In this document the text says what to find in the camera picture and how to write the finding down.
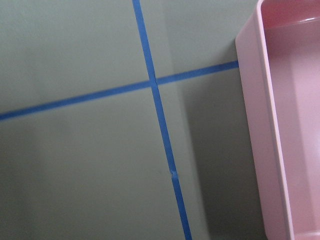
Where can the pink plastic bin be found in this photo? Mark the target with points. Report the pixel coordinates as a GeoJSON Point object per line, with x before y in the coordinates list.
{"type": "Point", "coordinates": [278, 52]}

